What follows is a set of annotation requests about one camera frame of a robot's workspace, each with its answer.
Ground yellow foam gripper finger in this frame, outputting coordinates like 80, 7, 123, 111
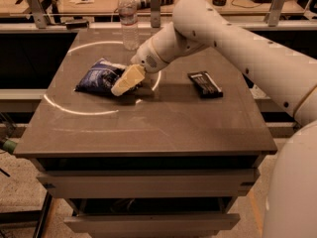
111, 64, 146, 96

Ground blue chip bag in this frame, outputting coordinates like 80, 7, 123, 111
75, 59, 128, 96

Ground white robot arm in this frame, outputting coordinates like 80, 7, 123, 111
111, 0, 317, 238

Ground clear plastic water bottle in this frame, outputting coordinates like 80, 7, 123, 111
118, 0, 140, 51

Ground black snack bar packet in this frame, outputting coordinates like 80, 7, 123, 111
187, 71, 223, 98

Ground grey drawer cabinet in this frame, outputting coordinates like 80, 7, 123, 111
13, 28, 278, 238

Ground upper grey drawer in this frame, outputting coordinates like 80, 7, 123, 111
38, 169, 260, 198

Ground grey drawer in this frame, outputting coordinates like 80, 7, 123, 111
64, 213, 240, 237
38, 169, 260, 198

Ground lower grey drawer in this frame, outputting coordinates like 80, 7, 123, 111
64, 213, 240, 237

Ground middle metal bracket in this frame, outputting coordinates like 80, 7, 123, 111
151, 0, 160, 28

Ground metal bracket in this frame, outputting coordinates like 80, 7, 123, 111
151, 0, 160, 28
25, 0, 48, 29
264, 0, 286, 27

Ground left metal bracket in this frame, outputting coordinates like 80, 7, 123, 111
25, 0, 48, 29

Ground right metal bracket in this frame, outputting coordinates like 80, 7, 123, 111
264, 0, 286, 27

